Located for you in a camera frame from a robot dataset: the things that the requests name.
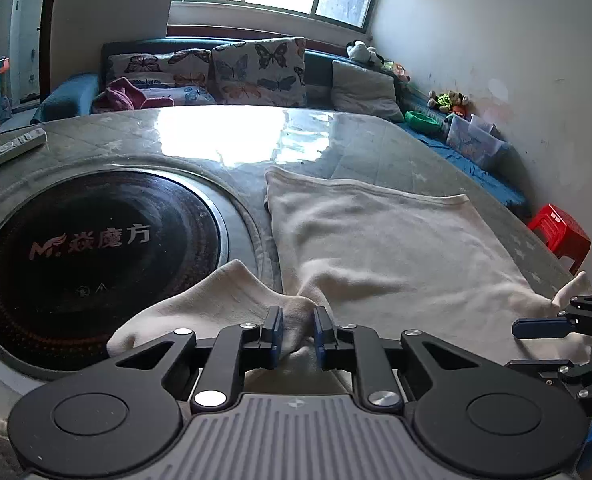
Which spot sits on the long butterfly print pillow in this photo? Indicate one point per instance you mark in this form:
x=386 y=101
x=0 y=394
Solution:
x=156 y=66

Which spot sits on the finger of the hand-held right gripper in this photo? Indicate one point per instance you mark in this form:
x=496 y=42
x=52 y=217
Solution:
x=540 y=328
x=543 y=364

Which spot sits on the round black induction cooktop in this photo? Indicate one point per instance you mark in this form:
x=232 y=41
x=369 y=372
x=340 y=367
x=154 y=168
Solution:
x=101 y=265

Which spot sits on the cream knit sweater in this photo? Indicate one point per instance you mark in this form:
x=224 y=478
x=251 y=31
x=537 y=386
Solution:
x=390 y=250

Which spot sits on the large butterfly print pillow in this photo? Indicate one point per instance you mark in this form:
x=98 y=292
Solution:
x=258 y=72

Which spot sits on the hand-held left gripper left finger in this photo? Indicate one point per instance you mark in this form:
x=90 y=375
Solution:
x=276 y=332

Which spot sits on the light blue butterfly cushion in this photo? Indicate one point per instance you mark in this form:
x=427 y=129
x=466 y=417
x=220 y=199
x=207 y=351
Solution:
x=186 y=96

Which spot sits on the green plush toy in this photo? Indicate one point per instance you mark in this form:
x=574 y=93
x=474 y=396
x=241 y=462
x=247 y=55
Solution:
x=446 y=101

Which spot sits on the grey pillow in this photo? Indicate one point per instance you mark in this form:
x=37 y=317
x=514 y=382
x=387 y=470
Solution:
x=363 y=90

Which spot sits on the red plastic stool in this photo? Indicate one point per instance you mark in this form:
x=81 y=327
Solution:
x=563 y=232

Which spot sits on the grey remote control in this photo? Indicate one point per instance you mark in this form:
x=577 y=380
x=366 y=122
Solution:
x=11 y=147

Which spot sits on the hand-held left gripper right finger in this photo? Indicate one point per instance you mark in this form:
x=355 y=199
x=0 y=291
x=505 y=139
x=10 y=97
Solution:
x=320 y=332

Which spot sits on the green plastic bowl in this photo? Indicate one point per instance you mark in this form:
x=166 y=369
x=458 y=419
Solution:
x=421 y=122

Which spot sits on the panda plush toy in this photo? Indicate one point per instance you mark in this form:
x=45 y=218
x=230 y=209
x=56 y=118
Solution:
x=360 y=52

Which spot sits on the blue sofa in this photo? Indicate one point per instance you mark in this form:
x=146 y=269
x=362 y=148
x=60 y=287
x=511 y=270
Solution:
x=63 y=97

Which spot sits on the pink cloth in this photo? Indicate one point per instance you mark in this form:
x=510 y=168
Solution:
x=123 y=95

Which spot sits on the clear plastic storage box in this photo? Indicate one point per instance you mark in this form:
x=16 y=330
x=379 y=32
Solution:
x=473 y=141

